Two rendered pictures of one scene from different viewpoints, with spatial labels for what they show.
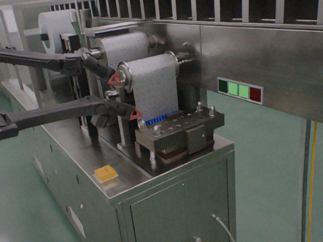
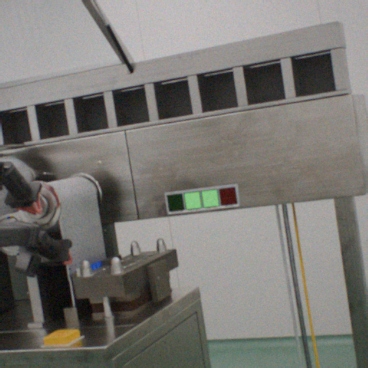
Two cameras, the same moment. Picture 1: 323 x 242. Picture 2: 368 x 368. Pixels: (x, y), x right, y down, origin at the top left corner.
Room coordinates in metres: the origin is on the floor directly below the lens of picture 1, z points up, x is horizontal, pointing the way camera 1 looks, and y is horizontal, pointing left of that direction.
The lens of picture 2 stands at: (-0.60, 1.11, 1.37)
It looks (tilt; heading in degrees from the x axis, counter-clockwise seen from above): 3 degrees down; 324
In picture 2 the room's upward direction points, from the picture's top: 9 degrees counter-clockwise
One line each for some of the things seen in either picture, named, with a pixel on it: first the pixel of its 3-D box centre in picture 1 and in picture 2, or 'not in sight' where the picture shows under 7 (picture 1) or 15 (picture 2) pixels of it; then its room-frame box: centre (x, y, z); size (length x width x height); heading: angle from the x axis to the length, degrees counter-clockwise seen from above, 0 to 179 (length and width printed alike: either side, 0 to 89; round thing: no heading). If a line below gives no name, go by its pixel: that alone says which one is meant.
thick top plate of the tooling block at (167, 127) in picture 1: (180, 127); (129, 272); (1.38, -0.09, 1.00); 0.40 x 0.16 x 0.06; 121
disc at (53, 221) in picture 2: (125, 77); (39, 205); (1.45, 0.14, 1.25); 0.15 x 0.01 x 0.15; 31
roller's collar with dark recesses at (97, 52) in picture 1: (95, 54); not in sight; (1.65, 0.29, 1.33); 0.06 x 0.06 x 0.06; 31
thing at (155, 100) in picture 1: (157, 102); (84, 243); (1.46, 0.00, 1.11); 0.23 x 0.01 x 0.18; 121
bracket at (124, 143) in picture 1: (119, 117); (32, 274); (1.46, 0.19, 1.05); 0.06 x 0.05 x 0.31; 121
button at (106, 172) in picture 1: (105, 173); (62, 337); (1.19, 0.25, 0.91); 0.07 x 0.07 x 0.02; 31
